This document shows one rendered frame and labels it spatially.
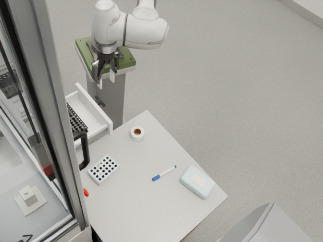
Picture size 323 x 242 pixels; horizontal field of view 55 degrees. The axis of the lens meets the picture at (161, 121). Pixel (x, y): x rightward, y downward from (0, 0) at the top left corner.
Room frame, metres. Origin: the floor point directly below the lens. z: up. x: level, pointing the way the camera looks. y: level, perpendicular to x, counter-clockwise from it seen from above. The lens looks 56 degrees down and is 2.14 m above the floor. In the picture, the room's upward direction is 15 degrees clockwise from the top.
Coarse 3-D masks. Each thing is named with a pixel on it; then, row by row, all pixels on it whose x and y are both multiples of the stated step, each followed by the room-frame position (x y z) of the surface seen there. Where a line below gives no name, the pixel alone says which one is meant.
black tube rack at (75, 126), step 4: (68, 112) 0.76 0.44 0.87; (72, 112) 0.76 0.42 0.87; (72, 116) 0.73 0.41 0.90; (72, 120) 0.71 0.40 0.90; (76, 120) 0.71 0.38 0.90; (72, 124) 0.69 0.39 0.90; (76, 124) 0.69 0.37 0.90; (72, 128) 0.67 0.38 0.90; (76, 128) 0.67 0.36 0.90; (80, 128) 0.69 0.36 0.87; (72, 132) 0.65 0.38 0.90
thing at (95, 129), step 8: (72, 96) 0.85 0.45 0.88; (72, 104) 0.83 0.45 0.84; (80, 104) 0.84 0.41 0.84; (80, 112) 0.80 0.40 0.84; (88, 112) 0.81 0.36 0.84; (88, 120) 0.77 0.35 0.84; (96, 120) 0.78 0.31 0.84; (88, 128) 0.72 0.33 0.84; (96, 128) 0.73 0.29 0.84; (104, 128) 0.72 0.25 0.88; (88, 136) 0.65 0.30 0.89; (96, 136) 0.68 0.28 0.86; (80, 144) 0.61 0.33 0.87
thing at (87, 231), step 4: (88, 228) 0.26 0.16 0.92; (80, 232) 0.24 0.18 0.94; (84, 232) 0.25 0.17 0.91; (88, 232) 0.26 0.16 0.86; (76, 236) 0.22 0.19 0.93; (80, 236) 0.23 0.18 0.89; (84, 236) 0.24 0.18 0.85; (88, 236) 0.26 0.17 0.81; (72, 240) 0.21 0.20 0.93; (76, 240) 0.22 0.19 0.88; (80, 240) 0.23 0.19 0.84
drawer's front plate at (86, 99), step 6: (78, 84) 0.89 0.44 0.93; (78, 90) 0.88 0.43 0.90; (84, 90) 0.87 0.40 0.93; (84, 96) 0.84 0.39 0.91; (84, 102) 0.85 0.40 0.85; (90, 102) 0.81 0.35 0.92; (90, 108) 0.82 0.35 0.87; (96, 108) 0.79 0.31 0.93; (96, 114) 0.79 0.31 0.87; (102, 114) 0.76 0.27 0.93; (102, 120) 0.75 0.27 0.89; (108, 120) 0.74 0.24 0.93; (108, 126) 0.73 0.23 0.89; (108, 132) 0.73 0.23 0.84
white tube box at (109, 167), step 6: (108, 156) 0.63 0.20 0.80; (102, 162) 0.59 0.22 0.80; (108, 162) 0.60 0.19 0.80; (114, 162) 0.60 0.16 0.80; (90, 168) 0.54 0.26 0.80; (96, 168) 0.55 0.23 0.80; (102, 168) 0.56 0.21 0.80; (108, 168) 0.57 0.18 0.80; (114, 168) 0.58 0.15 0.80; (90, 174) 0.52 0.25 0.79; (96, 174) 0.52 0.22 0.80; (102, 174) 0.53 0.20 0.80; (108, 174) 0.54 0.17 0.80; (96, 180) 0.50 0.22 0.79; (102, 180) 0.50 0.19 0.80
